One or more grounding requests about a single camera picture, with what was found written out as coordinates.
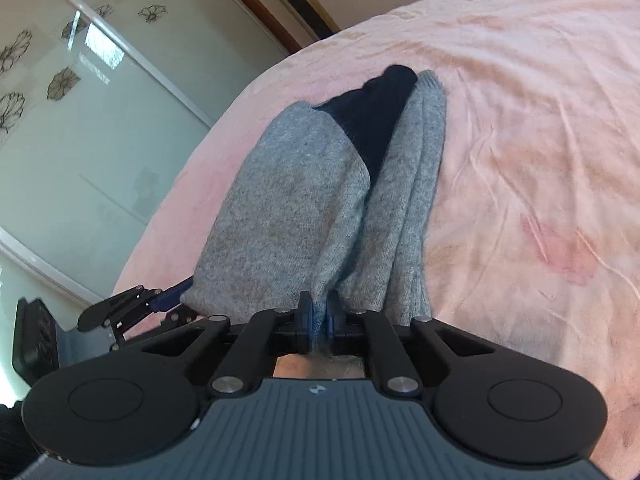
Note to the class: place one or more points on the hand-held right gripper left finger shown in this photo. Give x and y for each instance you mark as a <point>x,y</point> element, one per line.
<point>305,317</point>

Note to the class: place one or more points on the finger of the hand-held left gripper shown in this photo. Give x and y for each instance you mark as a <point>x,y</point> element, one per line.
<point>165,325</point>
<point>120,305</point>

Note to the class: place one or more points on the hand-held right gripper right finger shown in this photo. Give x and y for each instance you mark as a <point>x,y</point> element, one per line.
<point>332,320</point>

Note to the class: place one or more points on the navy and grey knit sweater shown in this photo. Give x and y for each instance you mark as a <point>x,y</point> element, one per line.
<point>320,200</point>

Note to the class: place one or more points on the dark cloth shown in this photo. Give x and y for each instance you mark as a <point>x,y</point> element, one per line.
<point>12,445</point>

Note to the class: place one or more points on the floral glass wardrobe door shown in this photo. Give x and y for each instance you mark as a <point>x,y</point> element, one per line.
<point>90,125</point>

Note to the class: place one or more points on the pink bed sheet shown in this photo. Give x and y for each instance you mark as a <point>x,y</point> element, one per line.
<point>525,135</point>

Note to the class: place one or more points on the wooden wardrobe frame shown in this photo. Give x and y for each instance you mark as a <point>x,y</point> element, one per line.
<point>260,5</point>

